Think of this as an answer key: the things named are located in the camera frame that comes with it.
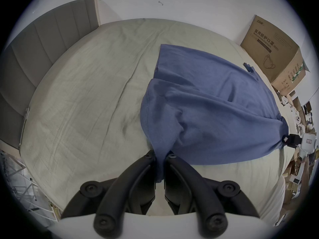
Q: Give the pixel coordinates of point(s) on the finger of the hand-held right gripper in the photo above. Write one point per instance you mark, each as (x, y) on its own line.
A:
(291, 139)

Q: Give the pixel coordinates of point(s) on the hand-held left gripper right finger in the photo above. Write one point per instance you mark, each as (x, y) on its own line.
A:
(189, 185)

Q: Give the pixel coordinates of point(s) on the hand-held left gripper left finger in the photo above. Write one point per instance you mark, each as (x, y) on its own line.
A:
(129, 183)

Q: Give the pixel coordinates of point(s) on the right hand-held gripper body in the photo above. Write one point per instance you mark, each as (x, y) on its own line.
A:
(308, 143)

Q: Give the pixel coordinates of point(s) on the blue shirt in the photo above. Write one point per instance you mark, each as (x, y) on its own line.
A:
(209, 108)

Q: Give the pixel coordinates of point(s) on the person's right hand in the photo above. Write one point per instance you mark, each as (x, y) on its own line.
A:
(306, 170)

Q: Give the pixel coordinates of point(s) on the brown cardboard carton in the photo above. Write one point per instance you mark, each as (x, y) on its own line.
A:
(276, 56)

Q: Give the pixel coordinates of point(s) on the bed with pale green sheet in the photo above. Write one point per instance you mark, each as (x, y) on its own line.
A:
(87, 103)

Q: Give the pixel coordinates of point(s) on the white metal rack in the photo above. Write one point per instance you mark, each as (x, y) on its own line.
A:
(22, 188)

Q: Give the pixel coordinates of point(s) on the grey padded headboard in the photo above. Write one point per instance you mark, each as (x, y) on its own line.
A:
(32, 58)

